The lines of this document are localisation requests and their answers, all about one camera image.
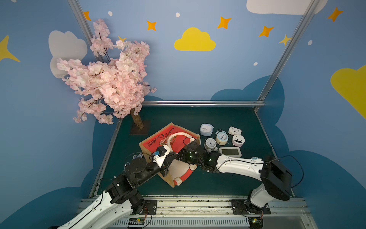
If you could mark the left aluminium frame post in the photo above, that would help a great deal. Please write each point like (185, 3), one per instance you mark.
(81, 19)

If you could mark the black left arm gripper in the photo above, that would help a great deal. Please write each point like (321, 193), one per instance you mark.
(170, 159)

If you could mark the white twin bell alarm clock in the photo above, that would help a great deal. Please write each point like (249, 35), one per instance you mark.
(210, 145)

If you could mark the horizontal aluminium frame rail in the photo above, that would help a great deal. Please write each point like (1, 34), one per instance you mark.
(204, 103)

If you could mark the right aluminium frame post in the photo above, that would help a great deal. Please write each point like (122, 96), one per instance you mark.
(290, 47)

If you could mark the white rectangular digital clock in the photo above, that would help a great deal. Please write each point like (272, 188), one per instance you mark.
(230, 151)

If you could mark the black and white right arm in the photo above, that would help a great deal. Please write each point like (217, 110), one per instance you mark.
(275, 177)

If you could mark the aluminium frame post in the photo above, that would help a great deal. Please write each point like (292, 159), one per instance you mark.
(81, 19)
(290, 47)

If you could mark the brown artificial tree trunk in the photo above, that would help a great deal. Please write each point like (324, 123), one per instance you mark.
(138, 123)

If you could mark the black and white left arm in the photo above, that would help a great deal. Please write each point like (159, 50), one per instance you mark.
(121, 198)

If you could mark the blue twin bell alarm clock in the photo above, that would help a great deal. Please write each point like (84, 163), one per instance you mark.
(221, 137)

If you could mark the white box clock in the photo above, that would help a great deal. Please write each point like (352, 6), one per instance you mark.
(234, 131)

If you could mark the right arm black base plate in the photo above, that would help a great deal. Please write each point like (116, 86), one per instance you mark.
(240, 206)

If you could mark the white round smiley alarm clock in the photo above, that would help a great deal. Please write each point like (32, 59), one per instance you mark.
(238, 140)

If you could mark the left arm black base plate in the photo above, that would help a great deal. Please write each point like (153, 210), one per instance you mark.
(150, 207)

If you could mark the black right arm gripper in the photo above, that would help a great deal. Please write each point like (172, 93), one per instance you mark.
(184, 154)

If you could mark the small green circuit board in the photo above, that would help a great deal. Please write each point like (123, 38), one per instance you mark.
(136, 222)

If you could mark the pink cherry blossom foliage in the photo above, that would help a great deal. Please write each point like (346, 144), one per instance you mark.
(109, 89)

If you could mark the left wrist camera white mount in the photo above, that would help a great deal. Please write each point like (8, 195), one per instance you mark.
(160, 154)

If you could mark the front aluminium mounting rail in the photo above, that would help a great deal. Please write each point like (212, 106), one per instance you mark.
(214, 212)

